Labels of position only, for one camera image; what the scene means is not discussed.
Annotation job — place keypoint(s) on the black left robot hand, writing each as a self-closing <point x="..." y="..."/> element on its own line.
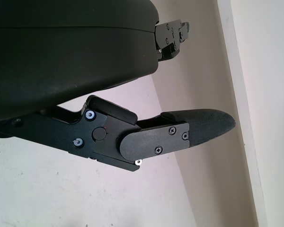
<point x="61" y="59"/>

